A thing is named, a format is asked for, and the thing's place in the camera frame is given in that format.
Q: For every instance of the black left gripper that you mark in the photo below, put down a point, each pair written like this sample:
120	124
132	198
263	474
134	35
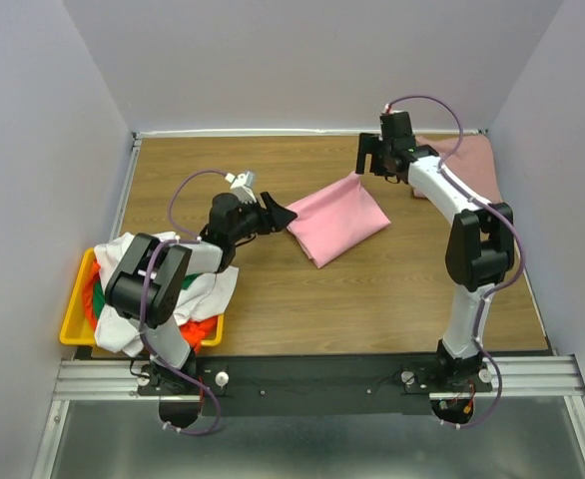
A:
264	215

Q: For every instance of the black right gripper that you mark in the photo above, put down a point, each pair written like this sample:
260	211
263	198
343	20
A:
365	153

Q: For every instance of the light pink t-shirt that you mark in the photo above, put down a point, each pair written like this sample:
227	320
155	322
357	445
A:
336	218

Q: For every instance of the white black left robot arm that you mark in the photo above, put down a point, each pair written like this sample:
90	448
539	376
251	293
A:
148	279

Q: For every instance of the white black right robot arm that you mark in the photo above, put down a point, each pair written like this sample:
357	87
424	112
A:
480	249

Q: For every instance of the folded dusty pink t-shirt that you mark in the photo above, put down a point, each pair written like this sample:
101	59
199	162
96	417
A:
473	163

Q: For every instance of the white t-shirt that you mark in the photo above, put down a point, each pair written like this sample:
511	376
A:
208	295

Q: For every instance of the orange t-shirt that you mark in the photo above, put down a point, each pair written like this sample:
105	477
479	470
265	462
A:
193	331

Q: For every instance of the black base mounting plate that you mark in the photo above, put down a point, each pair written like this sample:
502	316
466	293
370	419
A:
322	385

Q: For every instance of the green t-shirt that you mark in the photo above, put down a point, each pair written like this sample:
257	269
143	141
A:
96	298

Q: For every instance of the yellow plastic bin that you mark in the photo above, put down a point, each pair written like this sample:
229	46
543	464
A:
133	293

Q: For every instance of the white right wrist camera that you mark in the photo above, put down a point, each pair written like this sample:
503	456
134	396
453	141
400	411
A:
387	109

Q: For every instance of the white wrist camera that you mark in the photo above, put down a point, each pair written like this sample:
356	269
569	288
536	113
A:
387	109
241	186

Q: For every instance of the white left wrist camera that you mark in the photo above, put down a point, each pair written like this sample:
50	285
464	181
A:
241	186

